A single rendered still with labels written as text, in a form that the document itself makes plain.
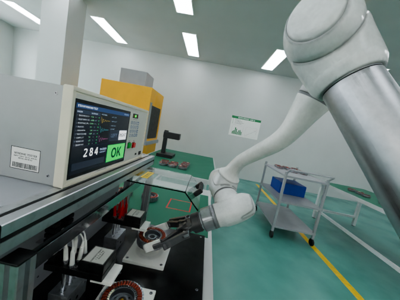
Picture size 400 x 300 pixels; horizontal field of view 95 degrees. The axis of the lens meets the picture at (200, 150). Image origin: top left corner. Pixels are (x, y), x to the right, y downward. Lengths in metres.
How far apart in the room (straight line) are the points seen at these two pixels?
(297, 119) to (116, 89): 4.10
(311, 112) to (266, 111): 5.45
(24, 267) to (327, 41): 0.58
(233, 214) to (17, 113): 0.64
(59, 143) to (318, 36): 0.51
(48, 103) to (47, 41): 4.34
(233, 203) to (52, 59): 4.35
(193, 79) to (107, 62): 2.72
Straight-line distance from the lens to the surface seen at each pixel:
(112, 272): 0.61
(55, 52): 4.65
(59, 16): 4.79
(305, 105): 0.61
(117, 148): 0.62
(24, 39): 8.60
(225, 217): 0.71
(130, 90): 4.32
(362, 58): 0.43
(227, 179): 0.78
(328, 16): 0.42
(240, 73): 6.07
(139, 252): 0.83
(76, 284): 0.68
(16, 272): 0.40
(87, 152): 0.50
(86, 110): 0.47
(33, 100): 0.49
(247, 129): 5.87
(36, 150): 0.49
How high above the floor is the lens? 1.28
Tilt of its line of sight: 6 degrees down
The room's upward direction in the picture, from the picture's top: 11 degrees clockwise
